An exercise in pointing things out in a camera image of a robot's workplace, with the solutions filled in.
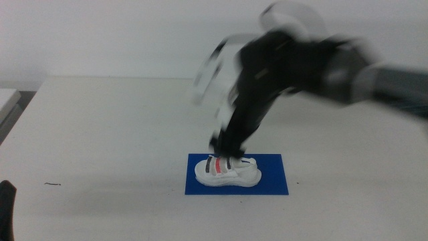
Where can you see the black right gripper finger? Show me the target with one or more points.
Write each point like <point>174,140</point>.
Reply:
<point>222,144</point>
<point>241,144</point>

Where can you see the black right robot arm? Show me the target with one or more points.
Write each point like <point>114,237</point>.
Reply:
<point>394,83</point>

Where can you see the blue rectangular mat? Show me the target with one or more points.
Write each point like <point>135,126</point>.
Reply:
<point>274,182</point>

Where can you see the small dark thread scrap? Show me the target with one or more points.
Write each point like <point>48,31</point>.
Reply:
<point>51,183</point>

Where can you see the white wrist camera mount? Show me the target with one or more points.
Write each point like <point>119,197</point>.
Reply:
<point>209,73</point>

